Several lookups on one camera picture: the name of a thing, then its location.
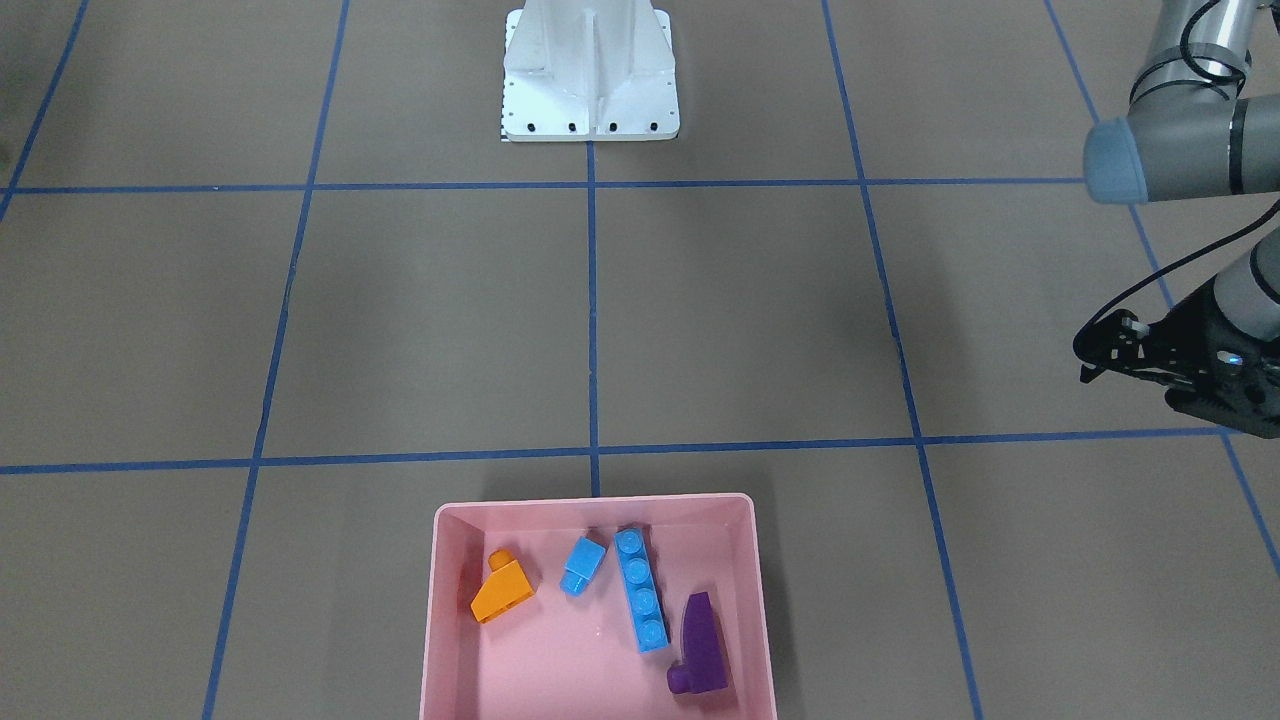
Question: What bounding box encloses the long blue toy block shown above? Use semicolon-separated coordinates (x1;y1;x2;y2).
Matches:
614;527;669;653

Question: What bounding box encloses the orange toy block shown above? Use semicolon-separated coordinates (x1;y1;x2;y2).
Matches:
470;548;536;624

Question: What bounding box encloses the pink plastic box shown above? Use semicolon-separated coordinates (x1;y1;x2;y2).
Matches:
419;493;778;719

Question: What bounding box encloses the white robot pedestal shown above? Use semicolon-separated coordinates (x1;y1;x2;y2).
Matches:
500;1;681;143

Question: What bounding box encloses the small blue toy block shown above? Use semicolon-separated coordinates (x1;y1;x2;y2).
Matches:
559;536;607;597

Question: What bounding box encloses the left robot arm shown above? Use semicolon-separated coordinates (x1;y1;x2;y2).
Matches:
1071;1;1279;439

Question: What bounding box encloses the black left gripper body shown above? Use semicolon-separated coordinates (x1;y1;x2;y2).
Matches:
1071;284;1279;439

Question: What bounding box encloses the purple toy block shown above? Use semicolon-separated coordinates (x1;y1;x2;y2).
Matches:
666;592;730;696

